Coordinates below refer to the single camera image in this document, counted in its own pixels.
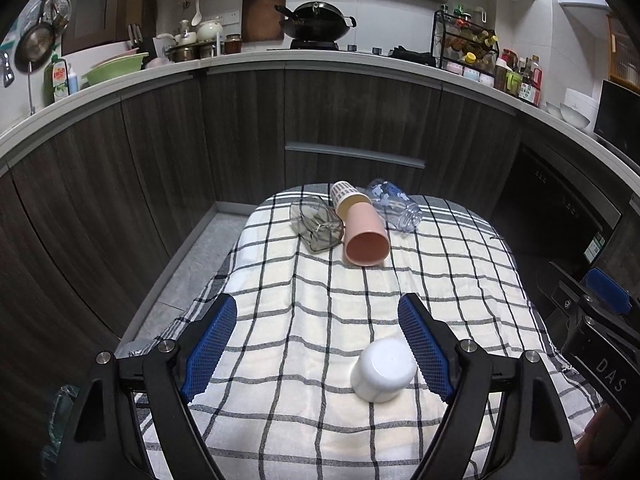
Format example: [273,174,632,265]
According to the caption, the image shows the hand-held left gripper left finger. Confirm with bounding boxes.
[55,294,238,480]

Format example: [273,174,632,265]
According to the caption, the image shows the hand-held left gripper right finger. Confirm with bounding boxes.
[397,294,580,480]

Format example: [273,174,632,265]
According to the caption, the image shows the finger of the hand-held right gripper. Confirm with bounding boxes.
[547,259,640,322]

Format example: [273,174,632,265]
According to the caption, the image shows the white cup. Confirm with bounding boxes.
[349,337,418,404]

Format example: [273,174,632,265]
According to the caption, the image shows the pink cup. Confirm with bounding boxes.
[343,201,390,267]

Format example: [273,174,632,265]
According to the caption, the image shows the clear glass cup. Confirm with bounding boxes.
[289,197,346,254]

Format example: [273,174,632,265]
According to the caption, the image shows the cream ribbed cup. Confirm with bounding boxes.
[330,180,373,222]

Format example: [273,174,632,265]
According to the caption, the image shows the person's right hand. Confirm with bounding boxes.
[575,404,628,466]

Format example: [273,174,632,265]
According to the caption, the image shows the black dishwasher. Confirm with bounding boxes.
[491,142,626,273]

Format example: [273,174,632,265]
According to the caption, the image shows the black-and-white checked cloth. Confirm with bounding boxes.
[115,183,607,480]

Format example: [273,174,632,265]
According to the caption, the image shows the clear plastic bottle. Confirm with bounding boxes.
[365,178,424,232]

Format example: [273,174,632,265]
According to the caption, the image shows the black microwave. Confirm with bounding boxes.
[594,79,640,155]

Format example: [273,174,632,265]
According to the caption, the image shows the red-capped sauce bottle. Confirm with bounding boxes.
[520,55,544,107]

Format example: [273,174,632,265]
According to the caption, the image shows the green basin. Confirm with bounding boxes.
[82,52,150,87]

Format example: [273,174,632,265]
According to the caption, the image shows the black cloth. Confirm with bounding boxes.
[388,46,437,67]

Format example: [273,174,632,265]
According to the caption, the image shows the metal pot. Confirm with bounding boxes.
[165,42,219,64]

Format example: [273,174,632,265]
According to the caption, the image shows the green dish soap bottle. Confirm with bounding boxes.
[44,55,70,104]

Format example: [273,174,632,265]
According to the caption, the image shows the white teapot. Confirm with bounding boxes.
[196,17,225,44]

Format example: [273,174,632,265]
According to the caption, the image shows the knife block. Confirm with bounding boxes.
[127,22,146,56]

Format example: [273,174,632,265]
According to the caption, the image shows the gas stove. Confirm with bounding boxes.
[266,39,392,54]

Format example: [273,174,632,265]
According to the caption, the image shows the brown cutting board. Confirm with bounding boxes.
[242,0,288,44]

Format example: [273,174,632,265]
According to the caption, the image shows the black wok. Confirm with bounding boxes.
[274,1,358,43]

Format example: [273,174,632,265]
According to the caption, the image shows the hanging frying pan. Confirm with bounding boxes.
[13,20,56,76]

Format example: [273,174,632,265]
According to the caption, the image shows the hanging metal strainer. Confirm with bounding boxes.
[40,0,74,31]

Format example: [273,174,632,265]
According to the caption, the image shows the grey drawer handle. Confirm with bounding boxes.
[284,142,426,170]

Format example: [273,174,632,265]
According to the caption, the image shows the wooden lattice frame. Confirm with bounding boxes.
[606,12,640,87]

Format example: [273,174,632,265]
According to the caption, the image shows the black wire spice rack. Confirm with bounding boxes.
[431,5,501,84]

